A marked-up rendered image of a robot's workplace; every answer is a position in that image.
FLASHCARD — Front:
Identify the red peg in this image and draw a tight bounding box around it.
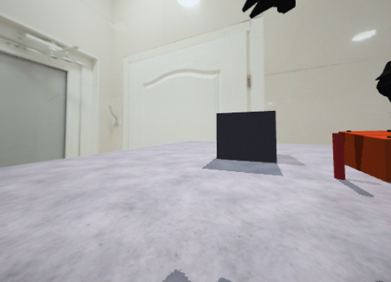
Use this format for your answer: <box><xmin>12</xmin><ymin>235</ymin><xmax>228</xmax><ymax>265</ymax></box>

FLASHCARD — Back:
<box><xmin>332</xmin><ymin>133</ymin><xmax>345</xmax><ymax>180</ymax></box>

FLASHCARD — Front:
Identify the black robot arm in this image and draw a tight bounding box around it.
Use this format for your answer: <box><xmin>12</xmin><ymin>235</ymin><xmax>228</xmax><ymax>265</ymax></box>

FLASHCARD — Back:
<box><xmin>277</xmin><ymin>0</ymin><xmax>391</xmax><ymax>102</ymax></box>

